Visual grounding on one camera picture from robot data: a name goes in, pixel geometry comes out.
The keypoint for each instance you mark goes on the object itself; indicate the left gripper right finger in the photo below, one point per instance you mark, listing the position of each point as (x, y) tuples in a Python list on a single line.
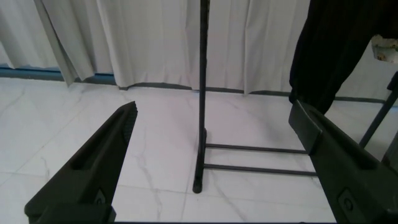
[(351, 180)]

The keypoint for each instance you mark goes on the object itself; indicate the white curtain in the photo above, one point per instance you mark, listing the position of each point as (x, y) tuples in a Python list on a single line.
[(149, 40)]

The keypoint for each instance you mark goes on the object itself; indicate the cream printed garment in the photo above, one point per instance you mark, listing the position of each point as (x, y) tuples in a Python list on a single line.
[(385, 49)]

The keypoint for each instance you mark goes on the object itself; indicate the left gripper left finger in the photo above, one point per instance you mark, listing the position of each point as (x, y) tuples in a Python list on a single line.
[(87, 180)]

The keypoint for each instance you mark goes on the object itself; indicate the black clothes rack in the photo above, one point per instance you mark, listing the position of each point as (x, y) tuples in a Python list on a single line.
[(202, 93)]

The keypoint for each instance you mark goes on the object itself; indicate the black garment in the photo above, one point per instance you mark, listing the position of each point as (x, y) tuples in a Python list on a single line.
[(326, 56)]

